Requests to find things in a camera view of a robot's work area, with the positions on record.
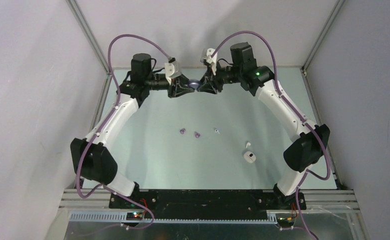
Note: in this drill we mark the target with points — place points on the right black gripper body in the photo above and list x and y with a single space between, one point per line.
224 76

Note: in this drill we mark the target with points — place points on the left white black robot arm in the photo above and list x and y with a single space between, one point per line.
91 157

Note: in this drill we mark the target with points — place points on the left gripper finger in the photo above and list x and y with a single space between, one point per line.
180 91
183 81

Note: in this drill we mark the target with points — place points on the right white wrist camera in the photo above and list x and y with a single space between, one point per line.
209 60

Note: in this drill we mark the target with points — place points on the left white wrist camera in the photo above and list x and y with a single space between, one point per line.
172 70

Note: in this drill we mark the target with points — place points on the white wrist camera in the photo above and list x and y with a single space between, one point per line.
172 70
209 60

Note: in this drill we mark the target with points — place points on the grey cable duct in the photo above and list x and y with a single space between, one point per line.
128 217

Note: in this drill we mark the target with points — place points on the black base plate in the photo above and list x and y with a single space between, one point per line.
189 204

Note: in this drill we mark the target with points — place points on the white charging case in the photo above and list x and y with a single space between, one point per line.
249 156

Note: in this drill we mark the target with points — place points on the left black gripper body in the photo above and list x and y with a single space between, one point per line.
171 89

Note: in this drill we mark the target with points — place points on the purple charging case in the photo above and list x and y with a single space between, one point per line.
194 84

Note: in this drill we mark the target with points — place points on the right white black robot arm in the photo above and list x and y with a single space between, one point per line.
309 140

